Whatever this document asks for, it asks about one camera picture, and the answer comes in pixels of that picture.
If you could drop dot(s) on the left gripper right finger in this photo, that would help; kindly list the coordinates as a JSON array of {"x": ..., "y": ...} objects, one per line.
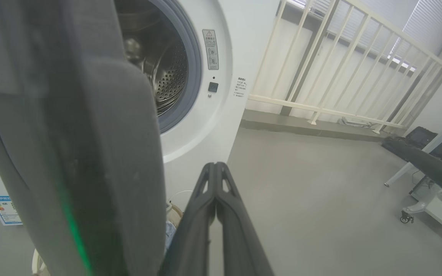
[{"x": 240, "y": 237}]

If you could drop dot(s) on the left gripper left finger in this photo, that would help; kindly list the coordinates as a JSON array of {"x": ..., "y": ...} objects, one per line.
[{"x": 194, "y": 230}]

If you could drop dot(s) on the blue patterned garment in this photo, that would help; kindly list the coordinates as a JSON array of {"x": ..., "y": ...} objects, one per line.
[{"x": 170, "y": 235}]

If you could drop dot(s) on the dark round glass washer door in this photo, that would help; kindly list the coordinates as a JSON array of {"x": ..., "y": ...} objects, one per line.
[{"x": 71, "y": 153}]

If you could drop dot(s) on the black door latch socket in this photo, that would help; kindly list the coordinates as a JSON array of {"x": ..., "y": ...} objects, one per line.
[{"x": 213, "y": 87}]

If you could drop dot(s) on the white front-load washing machine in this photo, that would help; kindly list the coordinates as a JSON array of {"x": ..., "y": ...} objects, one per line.
[{"x": 225, "y": 57}]

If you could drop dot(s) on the instruction sticker label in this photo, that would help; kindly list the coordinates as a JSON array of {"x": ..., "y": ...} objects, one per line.
[{"x": 210, "y": 50}]

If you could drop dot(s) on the cream perforated laundry basket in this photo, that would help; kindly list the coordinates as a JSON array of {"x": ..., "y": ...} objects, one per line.
[{"x": 175, "y": 214}]

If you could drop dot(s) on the white wheeled stand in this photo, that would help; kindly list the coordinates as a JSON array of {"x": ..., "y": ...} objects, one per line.
[{"x": 436, "y": 207}]

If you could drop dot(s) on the white metal railing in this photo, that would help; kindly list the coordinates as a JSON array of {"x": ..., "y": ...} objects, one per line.
[{"x": 320, "y": 111}]

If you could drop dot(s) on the white window blinds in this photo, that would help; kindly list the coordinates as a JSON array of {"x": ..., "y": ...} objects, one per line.
[{"x": 436, "y": 23}]

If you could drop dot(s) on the blue energy label sticker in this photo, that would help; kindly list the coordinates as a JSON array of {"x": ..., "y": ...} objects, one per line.
[{"x": 6, "y": 210}]

